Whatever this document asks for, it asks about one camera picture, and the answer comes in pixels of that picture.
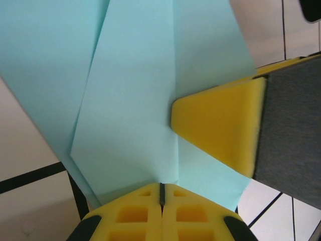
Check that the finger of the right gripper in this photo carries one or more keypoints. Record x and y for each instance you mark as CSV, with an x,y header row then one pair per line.
x,y
281,66
276,130

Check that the light blue paper sheet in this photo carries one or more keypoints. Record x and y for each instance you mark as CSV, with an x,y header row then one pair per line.
x,y
125,88

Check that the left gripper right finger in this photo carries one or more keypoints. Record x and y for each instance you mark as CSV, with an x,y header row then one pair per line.
x,y
193,216

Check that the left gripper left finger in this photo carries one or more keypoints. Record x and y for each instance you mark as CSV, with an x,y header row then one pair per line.
x,y
130,216

